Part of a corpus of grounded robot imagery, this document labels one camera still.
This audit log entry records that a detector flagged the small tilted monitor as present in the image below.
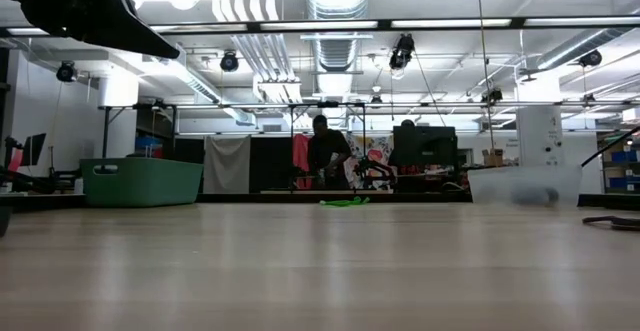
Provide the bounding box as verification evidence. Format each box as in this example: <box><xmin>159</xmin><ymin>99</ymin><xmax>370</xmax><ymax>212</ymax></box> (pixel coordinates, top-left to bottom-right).
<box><xmin>18</xmin><ymin>132</ymin><xmax>47</xmax><ymax>168</ymax></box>

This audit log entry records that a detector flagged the tan hanging rope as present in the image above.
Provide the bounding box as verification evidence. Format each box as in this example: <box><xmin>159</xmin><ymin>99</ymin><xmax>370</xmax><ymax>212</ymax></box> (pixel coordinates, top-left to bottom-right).
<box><xmin>474</xmin><ymin>0</ymin><xmax>496</xmax><ymax>167</ymax></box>

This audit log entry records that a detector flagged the clear plastic bin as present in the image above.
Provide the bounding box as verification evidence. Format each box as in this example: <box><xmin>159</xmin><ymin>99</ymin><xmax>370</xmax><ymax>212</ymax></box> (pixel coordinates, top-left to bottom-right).
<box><xmin>467</xmin><ymin>164</ymin><xmax>584</xmax><ymax>206</ymax></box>

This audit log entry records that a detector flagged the black monitor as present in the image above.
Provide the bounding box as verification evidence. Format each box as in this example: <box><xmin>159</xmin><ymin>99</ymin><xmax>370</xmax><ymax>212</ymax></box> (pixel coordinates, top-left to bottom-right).
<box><xmin>393</xmin><ymin>125</ymin><xmax>459</xmax><ymax>175</ymax></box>

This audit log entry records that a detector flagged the floral hanging cloth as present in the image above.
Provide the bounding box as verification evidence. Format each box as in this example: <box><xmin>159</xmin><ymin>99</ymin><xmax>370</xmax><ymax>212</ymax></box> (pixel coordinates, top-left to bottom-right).
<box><xmin>344</xmin><ymin>133</ymin><xmax>396</xmax><ymax>191</ymax></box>

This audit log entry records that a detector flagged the red hanging cloth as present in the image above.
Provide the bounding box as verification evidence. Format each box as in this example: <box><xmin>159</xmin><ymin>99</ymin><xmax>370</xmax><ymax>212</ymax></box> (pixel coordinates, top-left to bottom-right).
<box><xmin>292</xmin><ymin>133</ymin><xmax>314</xmax><ymax>190</ymax></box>

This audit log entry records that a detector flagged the black slanted rod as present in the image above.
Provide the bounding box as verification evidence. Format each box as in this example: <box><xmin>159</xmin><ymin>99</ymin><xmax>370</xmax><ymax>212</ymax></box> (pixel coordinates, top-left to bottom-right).
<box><xmin>580</xmin><ymin>122</ymin><xmax>640</xmax><ymax>169</ymax></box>

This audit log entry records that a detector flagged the cardboard box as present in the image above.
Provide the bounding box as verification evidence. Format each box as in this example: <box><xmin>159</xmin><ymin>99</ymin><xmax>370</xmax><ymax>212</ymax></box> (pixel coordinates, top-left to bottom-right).
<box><xmin>482</xmin><ymin>148</ymin><xmax>505</xmax><ymax>167</ymax></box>

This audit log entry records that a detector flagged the teal plastic basket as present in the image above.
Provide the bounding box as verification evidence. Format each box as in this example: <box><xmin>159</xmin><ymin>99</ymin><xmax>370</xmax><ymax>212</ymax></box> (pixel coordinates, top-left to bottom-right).
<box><xmin>79</xmin><ymin>156</ymin><xmax>205</xmax><ymax>208</ymax></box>

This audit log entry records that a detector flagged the thin dark rubber band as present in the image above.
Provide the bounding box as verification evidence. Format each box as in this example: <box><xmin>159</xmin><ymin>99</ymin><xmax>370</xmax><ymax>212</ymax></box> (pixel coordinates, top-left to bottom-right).
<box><xmin>581</xmin><ymin>214</ymin><xmax>640</xmax><ymax>232</ymax></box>

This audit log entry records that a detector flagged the shelf with blue bins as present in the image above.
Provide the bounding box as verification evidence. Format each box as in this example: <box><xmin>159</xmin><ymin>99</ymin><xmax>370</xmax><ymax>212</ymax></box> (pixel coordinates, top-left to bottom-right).
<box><xmin>599</xmin><ymin>135</ymin><xmax>640</xmax><ymax>195</ymax></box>

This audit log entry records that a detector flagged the white square pillar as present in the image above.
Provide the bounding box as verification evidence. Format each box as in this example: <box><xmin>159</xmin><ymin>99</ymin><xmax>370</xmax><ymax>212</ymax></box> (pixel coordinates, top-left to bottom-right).
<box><xmin>97</xmin><ymin>73</ymin><xmax>140</xmax><ymax>160</ymax></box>

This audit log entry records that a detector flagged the grey hanging cloth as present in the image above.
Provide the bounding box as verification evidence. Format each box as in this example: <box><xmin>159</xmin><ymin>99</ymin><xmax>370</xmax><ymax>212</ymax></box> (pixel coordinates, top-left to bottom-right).
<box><xmin>203</xmin><ymin>134</ymin><xmax>252</xmax><ymax>195</ymax></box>

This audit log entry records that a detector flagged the blue distant bin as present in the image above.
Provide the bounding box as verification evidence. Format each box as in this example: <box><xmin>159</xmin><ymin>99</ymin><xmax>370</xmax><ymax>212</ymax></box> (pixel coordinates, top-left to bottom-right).
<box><xmin>134</xmin><ymin>135</ymin><xmax>164</xmax><ymax>158</ymax></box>

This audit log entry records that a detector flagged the black distant rig frame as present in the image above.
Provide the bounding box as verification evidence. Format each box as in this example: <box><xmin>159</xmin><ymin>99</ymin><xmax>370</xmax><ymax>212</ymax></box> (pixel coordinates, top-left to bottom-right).
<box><xmin>289</xmin><ymin>100</ymin><xmax>367</xmax><ymax>192</ymax></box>

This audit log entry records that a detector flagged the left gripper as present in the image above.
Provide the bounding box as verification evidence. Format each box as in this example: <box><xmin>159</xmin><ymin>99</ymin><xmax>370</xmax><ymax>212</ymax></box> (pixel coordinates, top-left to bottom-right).
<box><xmin>28</xmin><ymin>0</ymin><xmax>181</xmax><ymax>62</ymax></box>

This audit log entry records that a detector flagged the white cylinder machine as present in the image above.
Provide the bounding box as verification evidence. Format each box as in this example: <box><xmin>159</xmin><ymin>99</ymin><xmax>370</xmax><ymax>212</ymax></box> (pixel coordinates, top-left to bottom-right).
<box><xmin>516</xmin><ymin>104</ymin><xmax>565</xmax><ymax>167</ymax></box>

